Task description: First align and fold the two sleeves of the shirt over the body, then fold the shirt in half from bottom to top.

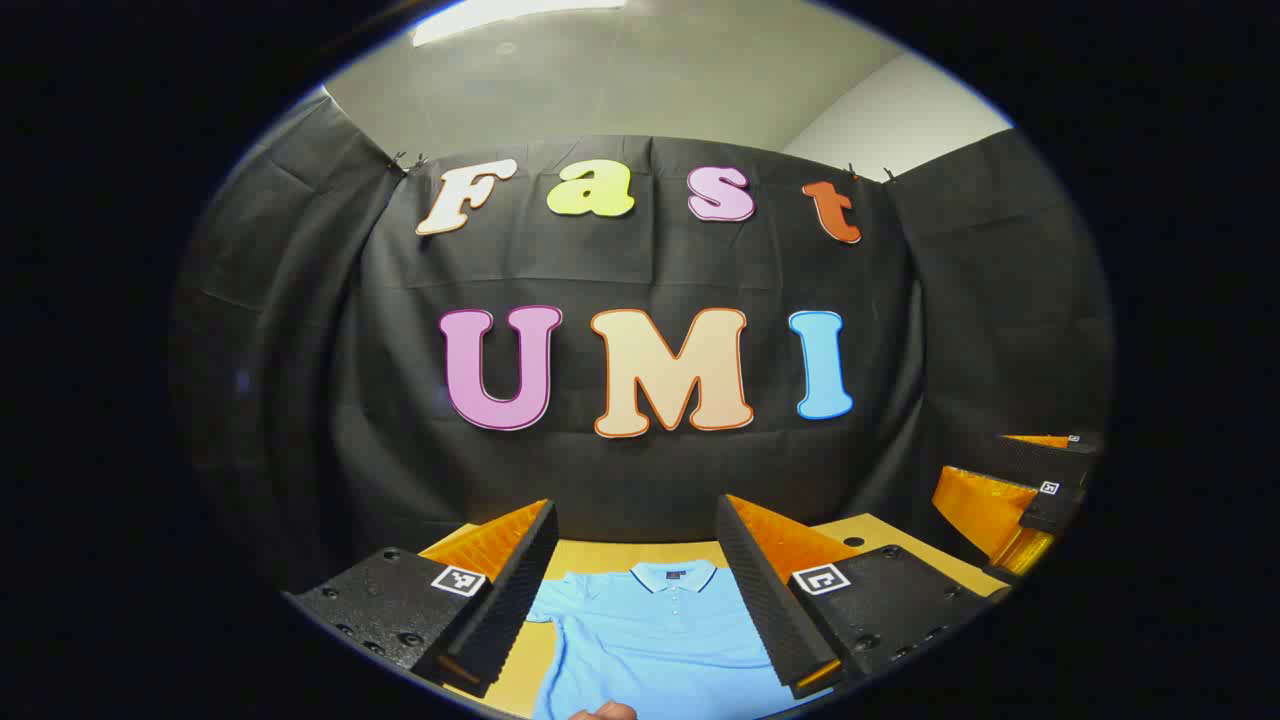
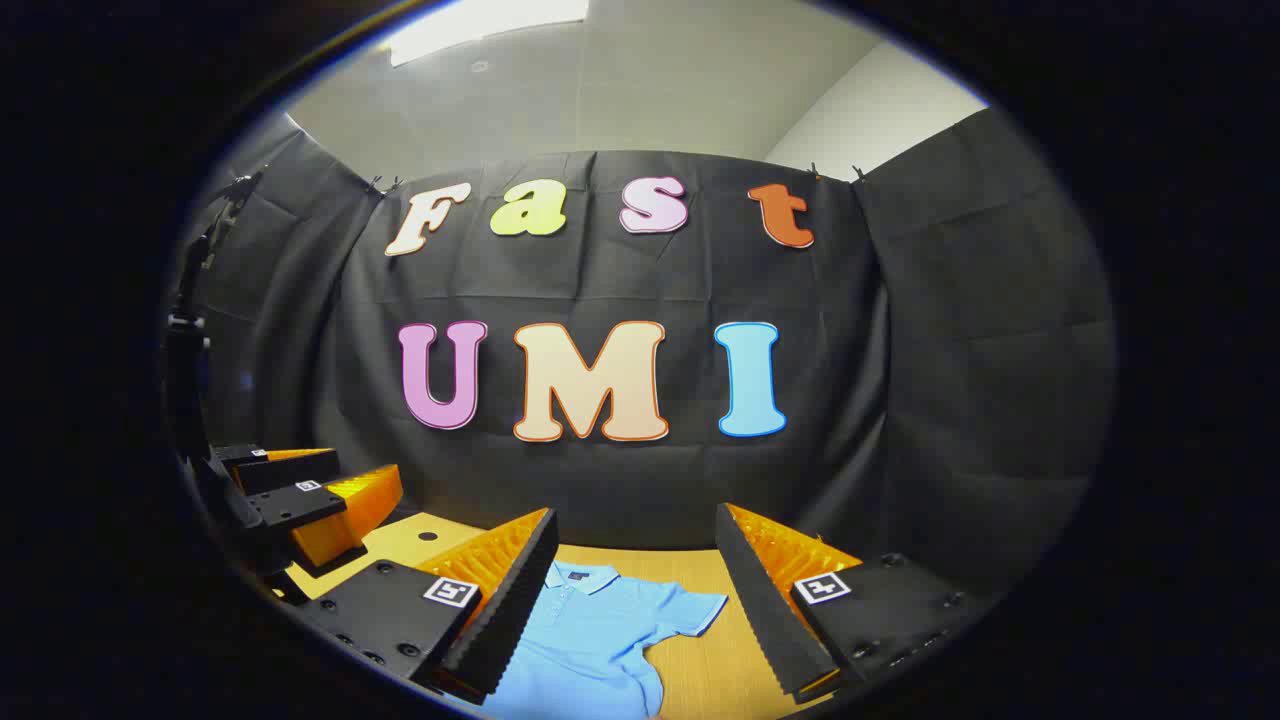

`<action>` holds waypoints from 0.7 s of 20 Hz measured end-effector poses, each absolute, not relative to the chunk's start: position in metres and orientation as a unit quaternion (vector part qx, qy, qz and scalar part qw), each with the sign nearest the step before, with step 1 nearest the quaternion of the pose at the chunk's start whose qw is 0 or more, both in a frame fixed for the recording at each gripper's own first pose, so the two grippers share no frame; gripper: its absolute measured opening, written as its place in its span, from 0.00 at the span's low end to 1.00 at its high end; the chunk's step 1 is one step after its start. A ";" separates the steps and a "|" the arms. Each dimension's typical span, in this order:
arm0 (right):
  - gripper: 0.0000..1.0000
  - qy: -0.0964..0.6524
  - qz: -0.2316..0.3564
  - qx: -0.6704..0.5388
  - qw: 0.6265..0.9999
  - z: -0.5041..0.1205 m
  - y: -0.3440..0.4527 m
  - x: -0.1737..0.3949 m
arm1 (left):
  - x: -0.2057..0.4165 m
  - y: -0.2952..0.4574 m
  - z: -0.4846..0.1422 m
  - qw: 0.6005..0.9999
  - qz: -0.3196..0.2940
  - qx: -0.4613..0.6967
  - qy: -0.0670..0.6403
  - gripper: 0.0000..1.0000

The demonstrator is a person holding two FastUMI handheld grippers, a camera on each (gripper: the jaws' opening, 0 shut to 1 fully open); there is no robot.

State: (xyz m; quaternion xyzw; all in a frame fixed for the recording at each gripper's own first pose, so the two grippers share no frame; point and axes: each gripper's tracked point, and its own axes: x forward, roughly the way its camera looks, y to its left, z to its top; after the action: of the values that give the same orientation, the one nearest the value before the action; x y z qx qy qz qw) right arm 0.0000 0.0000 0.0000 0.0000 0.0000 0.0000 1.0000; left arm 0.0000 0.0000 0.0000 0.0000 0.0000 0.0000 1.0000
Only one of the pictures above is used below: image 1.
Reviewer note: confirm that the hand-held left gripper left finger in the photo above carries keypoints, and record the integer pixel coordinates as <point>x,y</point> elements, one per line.
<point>510,600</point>

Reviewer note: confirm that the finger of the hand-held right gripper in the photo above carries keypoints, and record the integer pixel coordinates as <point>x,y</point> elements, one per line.
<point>1050,510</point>
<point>1060,460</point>

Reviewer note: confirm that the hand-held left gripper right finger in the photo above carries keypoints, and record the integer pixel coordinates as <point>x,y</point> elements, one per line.
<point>765,610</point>

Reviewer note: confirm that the light blue T-shirt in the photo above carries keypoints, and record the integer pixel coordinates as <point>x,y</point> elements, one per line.
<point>650,650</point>

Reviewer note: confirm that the black backdrop cloth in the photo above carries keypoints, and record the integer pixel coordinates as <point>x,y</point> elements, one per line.
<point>640,470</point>

